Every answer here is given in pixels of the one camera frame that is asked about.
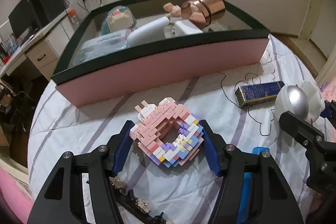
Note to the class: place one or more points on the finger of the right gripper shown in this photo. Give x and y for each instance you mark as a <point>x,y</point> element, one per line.
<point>330,110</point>
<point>308,136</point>

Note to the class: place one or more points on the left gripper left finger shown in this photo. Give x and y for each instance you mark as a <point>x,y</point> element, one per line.
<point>61,199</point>

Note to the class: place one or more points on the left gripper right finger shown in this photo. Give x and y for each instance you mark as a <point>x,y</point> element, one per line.
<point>272,198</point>

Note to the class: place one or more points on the white figure silver ball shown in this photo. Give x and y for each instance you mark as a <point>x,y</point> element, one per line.
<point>303,100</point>

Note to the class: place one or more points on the black hair clip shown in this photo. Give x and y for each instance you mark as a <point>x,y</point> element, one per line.
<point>108,193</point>

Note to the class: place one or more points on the dark blue slim box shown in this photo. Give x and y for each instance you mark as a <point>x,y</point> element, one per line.
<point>249,95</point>

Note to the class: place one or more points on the pink block donut figure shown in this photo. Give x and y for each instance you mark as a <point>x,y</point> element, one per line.
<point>168,133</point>

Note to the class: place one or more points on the clear plastic packet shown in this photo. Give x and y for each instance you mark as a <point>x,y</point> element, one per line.
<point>101,46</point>

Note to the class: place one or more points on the rose gold cylinder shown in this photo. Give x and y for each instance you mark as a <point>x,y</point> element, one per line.
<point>202,12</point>

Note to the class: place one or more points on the white charger adapter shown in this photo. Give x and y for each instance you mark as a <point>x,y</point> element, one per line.
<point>185,27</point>

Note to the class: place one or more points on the pink pig figurine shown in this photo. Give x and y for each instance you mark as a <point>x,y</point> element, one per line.
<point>172,11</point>

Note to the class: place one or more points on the pink white block figure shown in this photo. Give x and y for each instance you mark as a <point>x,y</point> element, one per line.
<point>120,20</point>

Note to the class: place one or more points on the white plastic device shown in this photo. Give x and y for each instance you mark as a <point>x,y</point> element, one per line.
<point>148,33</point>

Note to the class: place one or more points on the teal brush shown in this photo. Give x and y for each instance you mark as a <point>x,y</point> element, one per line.
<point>105,28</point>

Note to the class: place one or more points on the pink quilt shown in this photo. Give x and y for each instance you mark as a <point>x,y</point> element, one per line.
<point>15,196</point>

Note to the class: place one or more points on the white striped quilt cover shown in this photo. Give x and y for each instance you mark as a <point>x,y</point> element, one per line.
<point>254,144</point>

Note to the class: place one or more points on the white desk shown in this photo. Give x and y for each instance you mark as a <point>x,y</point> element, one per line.
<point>44,48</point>

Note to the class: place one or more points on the pink black storage box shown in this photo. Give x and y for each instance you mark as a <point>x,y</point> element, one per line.
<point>157,63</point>

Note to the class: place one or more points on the red cap bottle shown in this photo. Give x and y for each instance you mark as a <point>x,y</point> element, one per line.
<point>74,18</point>

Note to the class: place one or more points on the black computer monitor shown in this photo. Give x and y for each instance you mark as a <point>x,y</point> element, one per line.
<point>22,17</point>

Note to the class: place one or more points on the black computer tower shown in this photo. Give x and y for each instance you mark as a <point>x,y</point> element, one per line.
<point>45,11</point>

